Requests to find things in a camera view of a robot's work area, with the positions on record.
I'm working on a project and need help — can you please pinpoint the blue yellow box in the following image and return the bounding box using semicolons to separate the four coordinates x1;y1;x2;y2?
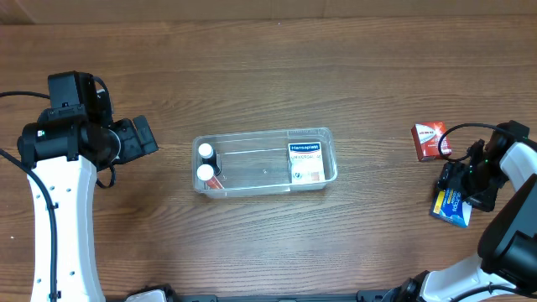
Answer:
430;189;472;228

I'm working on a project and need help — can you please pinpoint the black bottle white cap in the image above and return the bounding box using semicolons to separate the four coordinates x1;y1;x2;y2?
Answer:
198;143;221;175

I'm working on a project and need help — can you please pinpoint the orange bottle white cap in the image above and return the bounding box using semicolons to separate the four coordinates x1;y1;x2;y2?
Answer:
196;164;223;190

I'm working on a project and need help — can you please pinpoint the white plaster box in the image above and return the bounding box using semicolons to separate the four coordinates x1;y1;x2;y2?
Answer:
288;142;326;185

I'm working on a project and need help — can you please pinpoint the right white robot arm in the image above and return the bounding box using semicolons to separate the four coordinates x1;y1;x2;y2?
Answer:
382;121;536;301

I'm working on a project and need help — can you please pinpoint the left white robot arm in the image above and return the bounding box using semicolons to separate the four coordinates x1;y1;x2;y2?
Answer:
18;115;158;301

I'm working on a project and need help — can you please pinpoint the clear plastic container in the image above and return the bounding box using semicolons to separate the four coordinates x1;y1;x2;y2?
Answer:
192;128;338;199

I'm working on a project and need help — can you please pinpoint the red small box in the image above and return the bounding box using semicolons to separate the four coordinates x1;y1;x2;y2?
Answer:
411;121;446;162

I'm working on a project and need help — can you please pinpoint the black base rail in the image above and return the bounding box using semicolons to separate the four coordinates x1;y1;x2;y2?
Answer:
104;284;395;302

